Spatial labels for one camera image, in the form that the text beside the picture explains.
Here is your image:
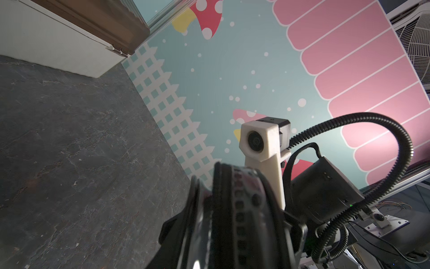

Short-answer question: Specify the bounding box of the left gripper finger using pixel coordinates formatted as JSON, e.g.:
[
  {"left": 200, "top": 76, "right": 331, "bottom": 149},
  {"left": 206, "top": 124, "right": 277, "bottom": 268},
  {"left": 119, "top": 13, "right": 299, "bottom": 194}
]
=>
[{"left": 146, "top": 212, "right": 186, "bottom": 269}]

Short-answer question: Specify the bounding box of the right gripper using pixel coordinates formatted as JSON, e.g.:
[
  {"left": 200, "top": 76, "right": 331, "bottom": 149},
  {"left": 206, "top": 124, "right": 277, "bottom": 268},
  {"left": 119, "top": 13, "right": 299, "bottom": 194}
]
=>
[{"left": 285, "top": 156, "right": 364, "bottom": 225}]

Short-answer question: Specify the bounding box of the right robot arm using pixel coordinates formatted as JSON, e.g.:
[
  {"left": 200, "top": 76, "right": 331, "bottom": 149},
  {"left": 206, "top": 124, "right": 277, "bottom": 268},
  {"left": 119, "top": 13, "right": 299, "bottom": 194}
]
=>
[{"left": 290, "top": 110, "right": 430, "bottom": 263}]

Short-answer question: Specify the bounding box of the brown lidded storage box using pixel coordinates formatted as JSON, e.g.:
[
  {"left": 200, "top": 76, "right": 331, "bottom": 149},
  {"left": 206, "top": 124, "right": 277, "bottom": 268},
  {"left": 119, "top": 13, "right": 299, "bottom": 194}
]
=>
[{"left": 1, "top": 1, "right": 150, "bottom": 78}]

